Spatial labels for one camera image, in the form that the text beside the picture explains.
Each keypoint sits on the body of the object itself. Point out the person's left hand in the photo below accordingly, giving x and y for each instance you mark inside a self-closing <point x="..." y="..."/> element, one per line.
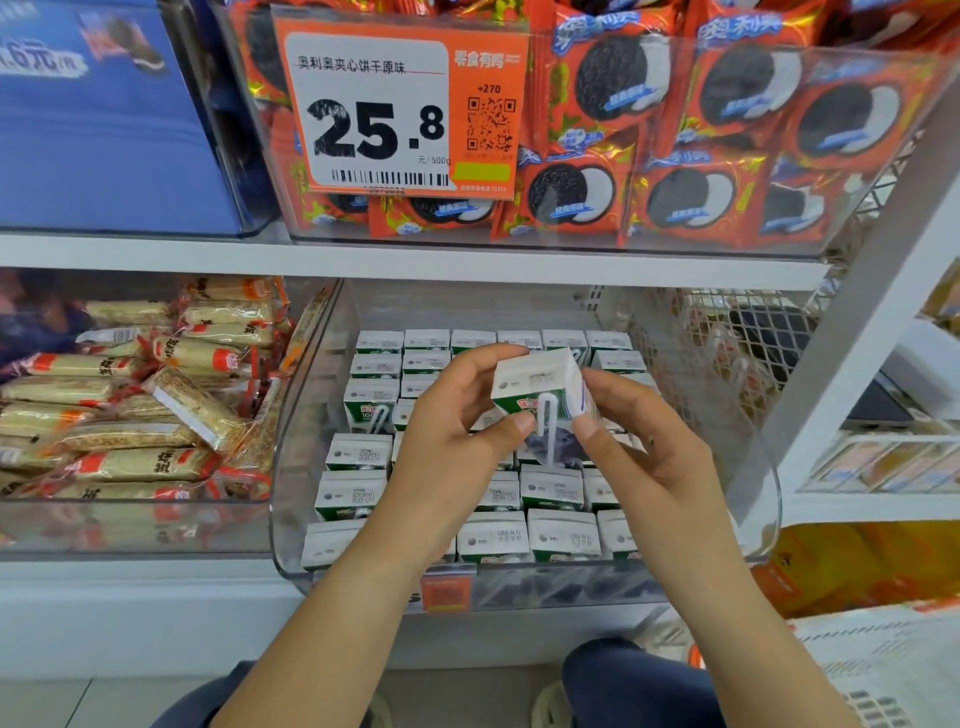
<point x="435" y="458"/>

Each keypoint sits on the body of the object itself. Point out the person's right hand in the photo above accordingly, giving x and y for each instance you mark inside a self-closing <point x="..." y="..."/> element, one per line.
<point x="668" y="480"/>

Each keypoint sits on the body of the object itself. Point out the rows of white juice cartons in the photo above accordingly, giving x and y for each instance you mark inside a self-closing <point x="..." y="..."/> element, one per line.
<point x="360" y="435"/>

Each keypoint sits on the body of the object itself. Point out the blueberry juice carton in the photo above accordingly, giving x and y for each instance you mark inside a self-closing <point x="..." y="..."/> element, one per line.
<point x="543" y="398"/>

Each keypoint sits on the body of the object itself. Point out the person's left forearm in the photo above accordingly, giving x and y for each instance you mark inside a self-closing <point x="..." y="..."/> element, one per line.
<point x="315" y="653"/>

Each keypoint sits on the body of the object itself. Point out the person's blue jeans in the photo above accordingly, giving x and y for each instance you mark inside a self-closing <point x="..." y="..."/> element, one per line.
<point x="630" y="683"/>

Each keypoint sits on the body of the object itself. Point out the person's right white shoe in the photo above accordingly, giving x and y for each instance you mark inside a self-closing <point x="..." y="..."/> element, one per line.
<point x="552" y="705"/>

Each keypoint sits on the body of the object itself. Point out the person's white shoe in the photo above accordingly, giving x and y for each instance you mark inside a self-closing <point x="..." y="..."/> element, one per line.
<point x="375" y="713"/>
<point x="552" y="705"/>

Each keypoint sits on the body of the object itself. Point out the person's left white shoe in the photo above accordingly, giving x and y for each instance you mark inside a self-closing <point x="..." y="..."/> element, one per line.
<point x="375" y="713"/>

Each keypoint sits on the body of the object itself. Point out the clear plastic display bin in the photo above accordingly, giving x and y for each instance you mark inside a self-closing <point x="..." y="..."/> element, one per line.
<point x="135" y="525"/>
<point x="743" y="495"/>

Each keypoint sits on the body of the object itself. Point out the small orange price tag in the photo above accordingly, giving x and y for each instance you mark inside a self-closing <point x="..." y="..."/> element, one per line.
<point x="447" y="590"/>

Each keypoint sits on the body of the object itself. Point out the yellow orange snack packet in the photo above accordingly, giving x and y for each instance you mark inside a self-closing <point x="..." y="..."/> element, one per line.
<point x="863" y="567"/>

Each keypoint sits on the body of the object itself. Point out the white flat box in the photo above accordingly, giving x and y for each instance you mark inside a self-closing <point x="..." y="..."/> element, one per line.
<point x="927" y="368"/>

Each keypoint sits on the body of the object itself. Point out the pile of yellow wafer bars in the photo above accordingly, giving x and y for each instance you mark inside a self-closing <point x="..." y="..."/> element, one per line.
<point x="135" y="405"/>

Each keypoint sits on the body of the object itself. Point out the large white orange price tag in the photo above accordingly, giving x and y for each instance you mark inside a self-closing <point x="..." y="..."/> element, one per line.
<point x="368" y="113"/>

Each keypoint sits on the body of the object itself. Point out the stack of red cookie packets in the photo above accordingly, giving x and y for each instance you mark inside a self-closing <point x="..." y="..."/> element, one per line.
<point x="720" y="120"/>

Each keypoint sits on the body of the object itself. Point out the pile of blue snack packets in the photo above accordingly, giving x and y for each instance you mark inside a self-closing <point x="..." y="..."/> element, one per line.
<point x="30" y="323"/>

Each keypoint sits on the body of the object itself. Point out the blue cardboard display box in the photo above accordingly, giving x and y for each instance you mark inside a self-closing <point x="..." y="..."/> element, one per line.
<point x="105" y="128"/>

